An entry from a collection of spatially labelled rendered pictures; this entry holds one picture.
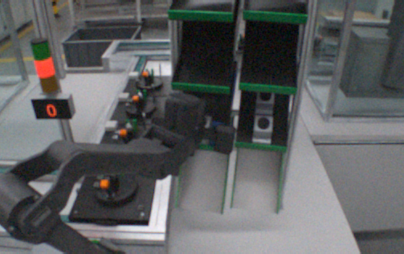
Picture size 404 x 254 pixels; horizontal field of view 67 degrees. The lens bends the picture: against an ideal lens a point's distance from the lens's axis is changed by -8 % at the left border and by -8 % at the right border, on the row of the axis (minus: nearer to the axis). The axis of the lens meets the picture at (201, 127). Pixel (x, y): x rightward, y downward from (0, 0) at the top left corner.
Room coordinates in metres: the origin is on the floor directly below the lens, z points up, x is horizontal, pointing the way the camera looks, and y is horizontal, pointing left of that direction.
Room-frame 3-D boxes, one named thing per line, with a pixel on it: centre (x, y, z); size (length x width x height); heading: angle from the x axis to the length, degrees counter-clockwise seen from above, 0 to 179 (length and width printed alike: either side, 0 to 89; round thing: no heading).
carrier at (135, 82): (1.48, 0.26, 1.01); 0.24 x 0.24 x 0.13; 0
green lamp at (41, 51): (0.86, 0.46, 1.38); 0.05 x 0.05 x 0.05
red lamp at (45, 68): (0.86, 0.46, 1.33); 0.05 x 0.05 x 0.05
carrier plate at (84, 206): (0.74, 0.27, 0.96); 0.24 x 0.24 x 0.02; 0
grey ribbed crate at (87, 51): (2.79, 0.87, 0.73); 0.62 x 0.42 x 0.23; 90
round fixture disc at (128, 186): (0.74, 0.27, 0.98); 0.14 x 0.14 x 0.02
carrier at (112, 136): (0.99, 0.27, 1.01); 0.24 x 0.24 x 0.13; 0
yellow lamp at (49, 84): (0.86, 0.46, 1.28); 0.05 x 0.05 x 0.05
